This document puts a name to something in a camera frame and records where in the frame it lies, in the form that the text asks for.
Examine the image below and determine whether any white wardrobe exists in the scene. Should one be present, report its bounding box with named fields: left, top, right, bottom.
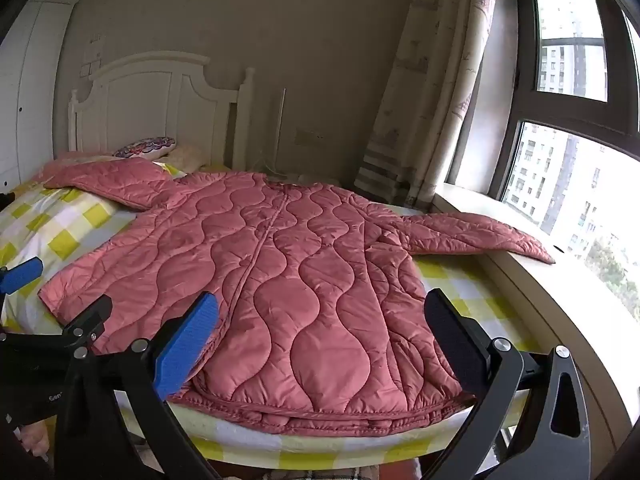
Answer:
left=0, top=0, right=81, bottom=191

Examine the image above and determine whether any beige pillow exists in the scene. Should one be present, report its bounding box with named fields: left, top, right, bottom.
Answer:
left=160, top=142, right=206, bottom=171

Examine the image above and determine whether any beige wall socket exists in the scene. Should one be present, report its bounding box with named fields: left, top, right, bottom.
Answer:
left=295, top=130, right=331, bottom=148

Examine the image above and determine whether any beige printed curtain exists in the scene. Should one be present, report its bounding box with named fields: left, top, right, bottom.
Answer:
left=352, top=0, right=503, bottom=208

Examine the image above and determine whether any dark framed window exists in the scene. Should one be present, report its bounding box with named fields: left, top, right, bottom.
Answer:
left=492, top=0, right=640, bottom=323

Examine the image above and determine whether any bed with yellow checkered sheet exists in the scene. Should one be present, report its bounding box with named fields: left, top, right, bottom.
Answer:
left=0, top=157, right=546, bottom=480

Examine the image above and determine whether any white wooden headboard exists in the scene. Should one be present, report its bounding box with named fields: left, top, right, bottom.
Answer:
left=67, top=51, right=256, bottom=173

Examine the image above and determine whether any pink blanket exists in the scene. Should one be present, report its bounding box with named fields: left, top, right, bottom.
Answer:
left=52, top=151, right=118, bottom=163

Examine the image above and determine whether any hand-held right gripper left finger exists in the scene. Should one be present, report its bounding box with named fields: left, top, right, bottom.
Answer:
left=52, top=291, right=221, bottom=480

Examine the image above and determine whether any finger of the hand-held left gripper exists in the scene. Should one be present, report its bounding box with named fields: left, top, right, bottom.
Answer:
left=0, top=294, right=114, bottom=357
left=0, top=256, right=45, bottom=295

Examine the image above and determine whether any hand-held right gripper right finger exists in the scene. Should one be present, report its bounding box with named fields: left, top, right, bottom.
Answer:
left=422, top=288, right=593, bottom=480

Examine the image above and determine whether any patterned colourful pillow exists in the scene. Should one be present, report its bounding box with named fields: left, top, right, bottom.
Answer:
left=112, top=136, right=177, bottom=160

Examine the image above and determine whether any white pole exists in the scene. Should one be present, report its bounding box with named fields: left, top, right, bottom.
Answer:
left=272, top=87, right=288, bottom=176

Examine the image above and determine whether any cream window sill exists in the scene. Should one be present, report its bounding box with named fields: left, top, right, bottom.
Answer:
left=432, top=182, right=640, bottom=480

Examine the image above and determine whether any person's left hand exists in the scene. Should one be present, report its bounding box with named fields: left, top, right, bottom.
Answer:
left=19, top=420, right=52, bottom=462

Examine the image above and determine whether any pink quilted jacket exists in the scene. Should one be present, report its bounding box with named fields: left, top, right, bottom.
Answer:
left=37, top=157, right=557, bottom=436

